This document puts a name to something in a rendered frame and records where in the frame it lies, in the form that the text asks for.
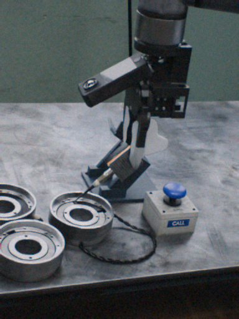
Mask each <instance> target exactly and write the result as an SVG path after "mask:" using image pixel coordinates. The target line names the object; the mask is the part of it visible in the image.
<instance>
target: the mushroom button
mask: <svg viewBox="0 0 239 319"><path fill-rule="evenodd" d="M162 191H163V193H164V194H165V195H166V196H169V200H170V201H176V199H182V198H184V197H185V195H186V189H185V187H183V185H181V184H179V183H173V182H171V183H166V184H165V185H164V187H163V189H162Z"/></svg>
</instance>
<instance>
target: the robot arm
mask: <svg viewBox="0 0 239 319"><path fill-rule="evenodd" d="M189 6H193V7H199V8H204V9H208V10H213V11H222V12H230V13H235V14H239V0H139V1H138V7H137V13H136V23H135V28H134V36H135V38H134V49H135V50H136V51H139V52H138V53H136V54H134V55H132V56H131V57H129V58H128V59H125V60H123V61H122V62H120V63H118V64H115V65H113V66H111V67H110V68H109V69H107V70H105V71H102V72H100V73H98V74H96V75H95V76H93V77H92V78H90V79H88V80H86V81H84V82H82V83H80V84H78V91H79V92H80V94H81V96H82V98H83V100H84V102H85V104H86V105H87V106H88V107H94V106H95V105H97V104H99V103H101V102H104V101H105V100H107V99H109V98H110V97H112V96H114V95H116V94H118V93H120V92H122V91H124V90H125V97H124V106H123V143H124V142H126V143H127V144H128V145H130V146H131V153H130V156H129V160H130V162H131V164H132V166H133V168H134V169H138V167H139V165H140V162H141V161H142V158H143V157H144V156H146V155H150V154H153V153H158V152H161V151H164V150H165V149H166V148H167V147H168V140H167V139H165V138H163V137H161V136H159V134H158V126H157V121H156V120H153V119H151V117H159V118H185V110H186V106H187V103H188V98H189V90H190V87H189V86H188V85H187V76H188V71H189V64H190V56H191V52H192V47H191V46H190V45H187V43H186V41H185V40H183V39H184V32H185V24H186V19H187V11H188V7H189ZM140 52H141V53H140ZM142 53H143V54H145V55H144V56H143V55H142ZM144 57H146V59H145V58H144ZM180 97H185V102H184V109H183V111H175V110H180V107H181V105H180V104H179V102H176V100H177V99H180Z"/></svg>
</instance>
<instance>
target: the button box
mask: <svg viewBox="0 0 239 319"><path fill-rule="evenodd" d="M142 214H143V216H144V217H145V219H146V220H147V222H148V224H149V226H150V227H151V229H152V230H153V231H154V233H155V234H156V236H157V237H159V236H173V235H181V234H193V233H194V229H195V225H196V222H197V217H198V214H199V212H198V210H197V208H196V207H195V206H194V204H193V203H192V201H191V200H190V199H189V198H188V197H187V195H185V197H184V198H182V199H176V201H170V200H169V196H166V195H165V194H164V193H163V191H146V194H145V198H144V204H143V210H142Z"/></svg>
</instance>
